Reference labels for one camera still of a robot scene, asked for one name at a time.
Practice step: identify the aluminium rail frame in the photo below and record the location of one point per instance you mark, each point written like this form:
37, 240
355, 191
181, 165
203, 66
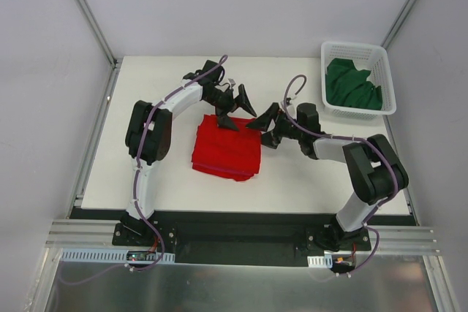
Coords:
407, 272

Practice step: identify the red t shirt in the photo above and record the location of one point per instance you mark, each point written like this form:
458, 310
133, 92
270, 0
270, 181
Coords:
213, 142
235, 169

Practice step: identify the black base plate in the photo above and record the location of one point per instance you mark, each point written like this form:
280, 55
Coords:
257, 239

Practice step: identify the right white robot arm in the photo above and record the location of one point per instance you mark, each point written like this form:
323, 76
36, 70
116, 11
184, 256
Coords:
375, 171

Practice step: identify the white plastic basket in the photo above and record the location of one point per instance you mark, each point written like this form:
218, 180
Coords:
371, 57

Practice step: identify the green t shirt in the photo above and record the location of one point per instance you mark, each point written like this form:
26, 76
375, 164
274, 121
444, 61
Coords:
346, 86

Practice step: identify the left white cable duct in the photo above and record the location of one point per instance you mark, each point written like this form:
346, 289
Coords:
117, 256

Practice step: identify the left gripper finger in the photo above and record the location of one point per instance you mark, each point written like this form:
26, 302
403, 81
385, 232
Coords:
242, 101
226, 122

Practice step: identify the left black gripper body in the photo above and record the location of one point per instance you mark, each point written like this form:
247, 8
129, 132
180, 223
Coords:
229, 106

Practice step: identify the white cable duct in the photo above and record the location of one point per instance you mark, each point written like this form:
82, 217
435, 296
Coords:
325, 261
117, 256

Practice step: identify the right white cable duct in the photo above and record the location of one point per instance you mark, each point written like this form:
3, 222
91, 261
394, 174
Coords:
325, 261

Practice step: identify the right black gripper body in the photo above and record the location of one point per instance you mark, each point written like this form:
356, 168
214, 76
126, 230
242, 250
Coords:
275, 126

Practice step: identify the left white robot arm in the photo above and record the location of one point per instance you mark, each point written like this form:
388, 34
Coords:
149, 133

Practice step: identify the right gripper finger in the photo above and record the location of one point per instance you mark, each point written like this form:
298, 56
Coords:
263, 122
271, 139

